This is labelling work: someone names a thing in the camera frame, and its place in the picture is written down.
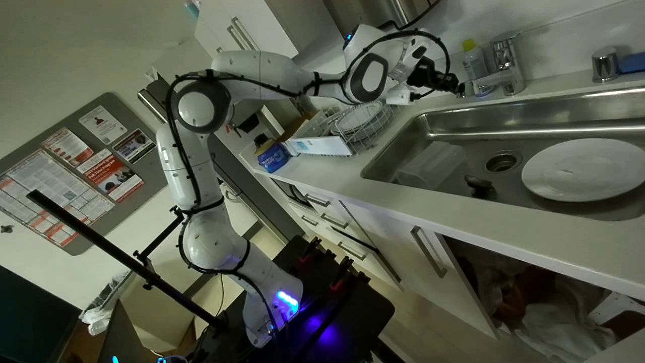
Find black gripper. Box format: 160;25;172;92
406;55;468;97

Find chrome kitchen faucet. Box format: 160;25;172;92
468;32;530;99

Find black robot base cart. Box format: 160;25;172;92
192;235;400;363

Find clear soap bottle yellow cap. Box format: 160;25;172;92
460;36;493;97

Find stainless steel sink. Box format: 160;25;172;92
358;86;645;224

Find white cloth in sink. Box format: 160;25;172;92
391;139;469;193

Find sink drain strainer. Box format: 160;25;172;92
483;152;523;175

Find stacked plates in rack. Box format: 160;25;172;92
330;99;397;155

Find black sink stopper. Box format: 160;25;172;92
463;174;491;201

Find metal paper towel dispenser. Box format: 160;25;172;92
321;0;443;44

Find white and blue box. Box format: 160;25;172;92
257;134;354;175

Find metal cup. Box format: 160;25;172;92
590;44;632;85

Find white round plate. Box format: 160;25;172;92
521;137;645;205

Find blue sponge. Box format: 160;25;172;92
616;50;645;77

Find white drawer unit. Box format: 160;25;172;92
268;175;406;287

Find white plastic bag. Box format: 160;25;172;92
469;258;645;363

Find black tripod pole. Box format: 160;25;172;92
27;187;228;330

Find grey notice board with posters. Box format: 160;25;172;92
0;92;172;258

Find dark monitor screen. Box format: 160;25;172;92
0;264;84;363

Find wire dish rack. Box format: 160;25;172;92
304;88;417;158

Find silver cabinet door handle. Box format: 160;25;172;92
410;224;449;281

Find white wall cabinet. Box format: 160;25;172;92
192;0;302;62

